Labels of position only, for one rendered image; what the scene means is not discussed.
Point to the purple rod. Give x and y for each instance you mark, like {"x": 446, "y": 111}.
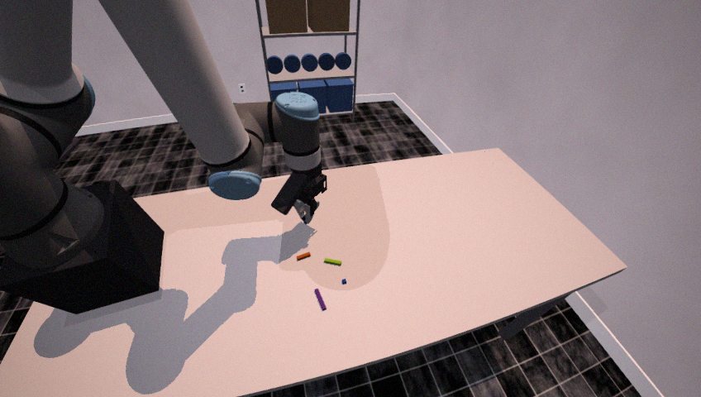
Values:
{"x": 319, "y": 297}

